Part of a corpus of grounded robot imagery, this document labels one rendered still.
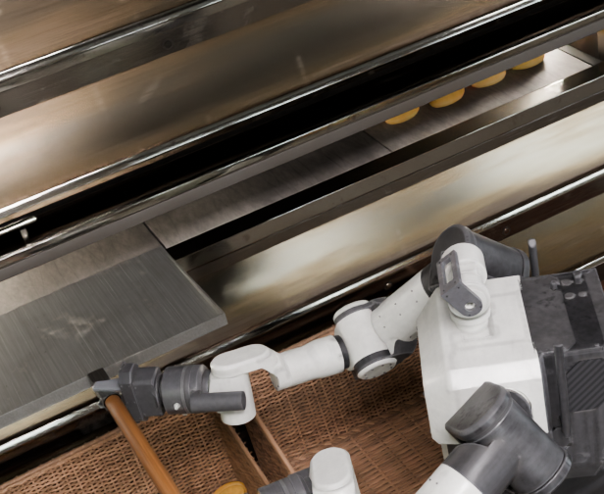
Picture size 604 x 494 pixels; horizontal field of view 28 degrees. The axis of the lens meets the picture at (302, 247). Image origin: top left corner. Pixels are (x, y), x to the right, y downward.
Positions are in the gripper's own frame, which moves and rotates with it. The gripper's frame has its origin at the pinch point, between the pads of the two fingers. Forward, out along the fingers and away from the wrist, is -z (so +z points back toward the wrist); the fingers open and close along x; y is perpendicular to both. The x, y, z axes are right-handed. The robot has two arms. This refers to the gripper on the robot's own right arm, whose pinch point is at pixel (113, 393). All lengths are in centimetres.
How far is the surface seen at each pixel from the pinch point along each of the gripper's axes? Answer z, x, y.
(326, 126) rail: 38, 23, -52
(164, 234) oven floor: -3, -2, -55
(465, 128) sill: 63, -2, -90
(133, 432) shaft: 7.6, 1.4, 12.4
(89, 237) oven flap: -4.8, 20.3, -22.3
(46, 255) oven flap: -12.1, 20.4, -17.3
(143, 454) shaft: 10.7, 1.3, 17.7
